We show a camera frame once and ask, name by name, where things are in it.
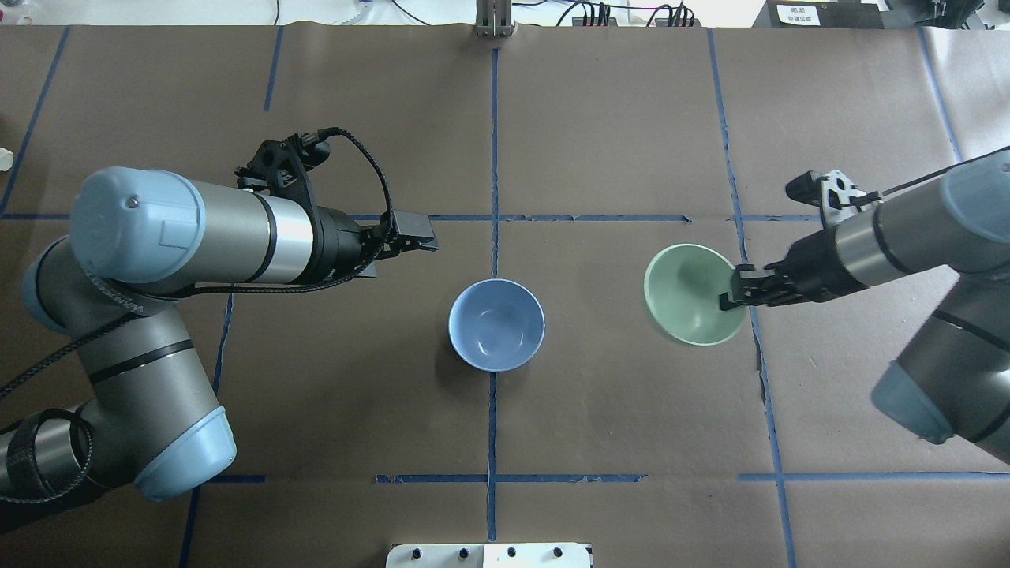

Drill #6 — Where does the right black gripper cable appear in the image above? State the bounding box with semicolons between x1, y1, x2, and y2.
864;147;1010;207

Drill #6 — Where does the blue bowl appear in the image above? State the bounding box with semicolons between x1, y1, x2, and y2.
447;279;546;373

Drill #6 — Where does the white camera mast base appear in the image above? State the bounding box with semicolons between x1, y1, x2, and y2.
385;542;595;567

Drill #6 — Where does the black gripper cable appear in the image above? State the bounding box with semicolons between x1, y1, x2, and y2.
864;147;1010;207
0;128;395;399

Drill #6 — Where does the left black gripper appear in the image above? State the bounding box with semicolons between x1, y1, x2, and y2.
312;207;440;285

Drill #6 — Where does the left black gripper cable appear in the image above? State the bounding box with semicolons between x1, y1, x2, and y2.
0;128;395;399

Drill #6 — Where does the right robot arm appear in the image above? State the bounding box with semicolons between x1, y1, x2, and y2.
713;148;1009;463

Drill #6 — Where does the black power adapter box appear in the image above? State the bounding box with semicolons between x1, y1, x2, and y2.
751;1;885;29

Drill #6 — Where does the aluminium frame post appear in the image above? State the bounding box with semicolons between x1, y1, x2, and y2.
475;0;515;37

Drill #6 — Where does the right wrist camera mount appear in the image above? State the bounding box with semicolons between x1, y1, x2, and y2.
785;170;881;229

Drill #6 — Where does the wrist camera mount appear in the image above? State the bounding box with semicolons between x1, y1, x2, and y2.
234;133;331;217
785;170;881;229

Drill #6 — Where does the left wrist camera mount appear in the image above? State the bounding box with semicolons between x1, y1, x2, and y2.
234;133;331;217

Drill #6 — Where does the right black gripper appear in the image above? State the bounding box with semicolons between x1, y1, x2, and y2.
718;227;855;312

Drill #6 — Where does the green bowl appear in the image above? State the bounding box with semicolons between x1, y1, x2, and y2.
643;242;746;346

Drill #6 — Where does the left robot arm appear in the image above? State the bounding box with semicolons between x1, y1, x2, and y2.
2;166;439;533

